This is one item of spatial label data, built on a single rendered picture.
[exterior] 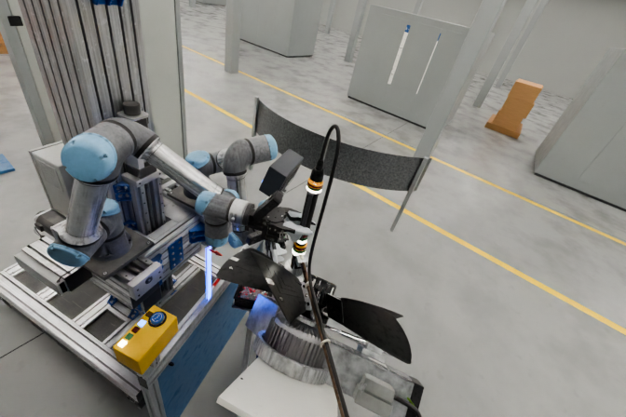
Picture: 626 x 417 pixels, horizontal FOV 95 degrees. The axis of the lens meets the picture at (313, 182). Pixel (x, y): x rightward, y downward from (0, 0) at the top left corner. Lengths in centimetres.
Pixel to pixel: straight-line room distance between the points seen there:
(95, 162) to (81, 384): 167
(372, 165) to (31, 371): 274
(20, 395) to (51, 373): 13
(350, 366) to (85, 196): 95
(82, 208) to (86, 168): 18
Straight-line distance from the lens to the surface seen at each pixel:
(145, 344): 115
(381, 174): 289
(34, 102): 232
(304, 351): 102
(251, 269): 113
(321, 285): 103
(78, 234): 118
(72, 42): 128
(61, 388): 240
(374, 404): 105
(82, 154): 92
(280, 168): 157
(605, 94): 663
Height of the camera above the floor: 207
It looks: 33 degrees down
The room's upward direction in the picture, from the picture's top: 13 degrees clockwise
